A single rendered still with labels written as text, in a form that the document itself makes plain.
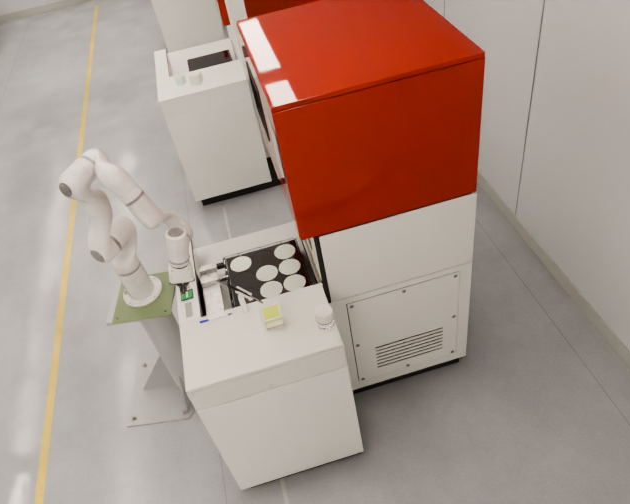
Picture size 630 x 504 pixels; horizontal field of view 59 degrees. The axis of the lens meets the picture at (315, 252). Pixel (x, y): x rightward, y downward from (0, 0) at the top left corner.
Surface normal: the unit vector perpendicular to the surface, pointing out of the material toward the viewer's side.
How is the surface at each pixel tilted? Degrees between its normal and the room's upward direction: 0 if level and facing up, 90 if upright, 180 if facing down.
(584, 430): 0
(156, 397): 0
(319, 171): 90
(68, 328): 0
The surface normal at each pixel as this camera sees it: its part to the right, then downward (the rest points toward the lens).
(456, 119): 0.25, 0.65
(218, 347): -0.15, -0.71
